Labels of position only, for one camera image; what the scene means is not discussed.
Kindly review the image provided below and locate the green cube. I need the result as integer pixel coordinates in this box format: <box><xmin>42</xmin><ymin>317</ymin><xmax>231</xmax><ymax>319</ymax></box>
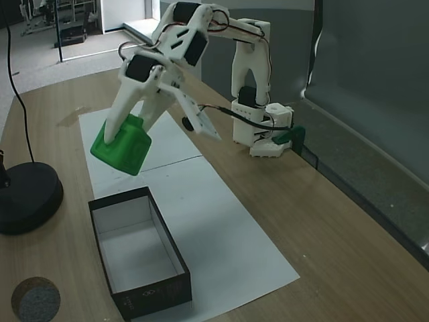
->
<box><xmin>89</xmin><ymin>113</ymin><xmax>152</xmax><ymax>176</ymax></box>

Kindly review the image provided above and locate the dark cardboard box white inside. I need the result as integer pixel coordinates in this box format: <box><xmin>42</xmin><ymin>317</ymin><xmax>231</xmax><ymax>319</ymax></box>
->
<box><xmin>87</xmin><ymin>186</ymin><xmax>193</xmax><ymax>322</ymax></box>

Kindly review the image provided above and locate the white paper sheet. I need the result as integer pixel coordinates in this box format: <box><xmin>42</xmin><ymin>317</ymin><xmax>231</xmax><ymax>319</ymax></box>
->
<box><xmin>90</xmin><ymin>156</ymin><xmax>301</xmax><ymax>321</ymax></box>
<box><xmin>78</xmin><ymin>109</ymin><xmax>204</xmax><ymax>199</ymax></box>

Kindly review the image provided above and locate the black equipment case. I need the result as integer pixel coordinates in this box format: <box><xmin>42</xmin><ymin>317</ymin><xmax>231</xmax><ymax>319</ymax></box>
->
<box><xmin>59</xmin><ymin>15</ymin><xmax>88</xmax><ymax>46</ymax></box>

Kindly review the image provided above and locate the black round stand base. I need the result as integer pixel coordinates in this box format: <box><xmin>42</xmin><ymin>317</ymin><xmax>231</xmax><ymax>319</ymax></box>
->
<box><xmin>0</xmin><ymin>149</ymin><xmax>64</xmax><ymax>235</ymax></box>

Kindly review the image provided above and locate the green table clamp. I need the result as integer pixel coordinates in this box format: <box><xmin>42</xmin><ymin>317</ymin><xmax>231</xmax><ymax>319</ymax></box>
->
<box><xmin>271</xmin><ymin>125</ymin><xmax>306</xmax><ymax>156</ymax></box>

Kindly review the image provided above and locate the round table grommet hole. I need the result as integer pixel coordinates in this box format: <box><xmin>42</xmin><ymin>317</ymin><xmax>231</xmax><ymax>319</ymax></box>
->
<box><xmin>11</xmin><ymin>276</ymin><xmax>62</xmax><ymax>322</ymax></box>

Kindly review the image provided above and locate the dark grey desk partition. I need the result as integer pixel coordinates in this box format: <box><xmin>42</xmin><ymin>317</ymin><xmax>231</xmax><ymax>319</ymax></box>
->
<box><xmin>294</xmin><ymin>0</ymin><xmax>429</xmax><ymax>269</ymax></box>

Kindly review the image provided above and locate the white gripper camera mount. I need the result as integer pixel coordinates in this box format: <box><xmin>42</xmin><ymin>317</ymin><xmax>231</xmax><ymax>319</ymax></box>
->
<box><xmin>169</xmin><ymin>89</ymin><xmax>223</xmax><ymax>142</ymax></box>

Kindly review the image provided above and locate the black camera cable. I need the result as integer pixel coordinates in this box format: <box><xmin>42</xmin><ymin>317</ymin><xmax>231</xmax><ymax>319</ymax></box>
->
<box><xmin>197</xmin><ymin>104</ymin><xmax>296</xmax><ymax>131</ymax></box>

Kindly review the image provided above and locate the thin black stand cable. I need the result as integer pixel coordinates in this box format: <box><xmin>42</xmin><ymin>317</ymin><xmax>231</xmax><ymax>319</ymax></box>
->
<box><xmin>1</xmin><ymin>0</ymin><xmax>36</xmax><ymax>164</ymax></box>

